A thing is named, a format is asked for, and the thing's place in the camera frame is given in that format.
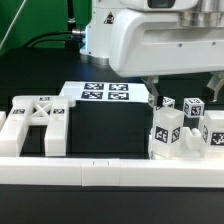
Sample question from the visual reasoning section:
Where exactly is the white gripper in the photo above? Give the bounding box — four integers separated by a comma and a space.
109, 0, 224, 107

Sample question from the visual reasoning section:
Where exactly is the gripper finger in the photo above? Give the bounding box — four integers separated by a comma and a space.
207, 71, 224, 102

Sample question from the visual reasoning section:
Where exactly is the white chair seat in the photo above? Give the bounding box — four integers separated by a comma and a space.
147, 127, 209, 160

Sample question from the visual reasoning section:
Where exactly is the white chair back frame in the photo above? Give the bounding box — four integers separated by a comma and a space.
0, 95, 76, 157

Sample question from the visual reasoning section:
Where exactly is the white tagged cube left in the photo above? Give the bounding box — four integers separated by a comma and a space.
162, 97, 175, 108

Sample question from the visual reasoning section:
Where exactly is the white tagged cube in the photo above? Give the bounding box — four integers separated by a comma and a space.
162, 97, 175, 108
183, 98, 204, 118

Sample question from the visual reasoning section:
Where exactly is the white tagged cube right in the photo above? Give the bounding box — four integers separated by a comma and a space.
183, 98, 204, 118

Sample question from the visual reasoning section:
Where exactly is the black vertical pole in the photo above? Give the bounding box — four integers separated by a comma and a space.
67, 0, 76, 30

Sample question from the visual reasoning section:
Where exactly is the white marker base plate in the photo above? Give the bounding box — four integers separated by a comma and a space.
60, 81, 148, 103

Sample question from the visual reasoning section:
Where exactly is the black cable with connector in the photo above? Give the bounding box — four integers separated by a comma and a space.
23, 28, 87, 48

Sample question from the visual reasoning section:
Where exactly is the thin white cable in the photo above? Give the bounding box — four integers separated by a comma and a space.
0, 0, 28, 51

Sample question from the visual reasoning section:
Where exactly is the white U-shaped obstacle wall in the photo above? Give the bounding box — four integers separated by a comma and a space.
0, 111, 224, 187

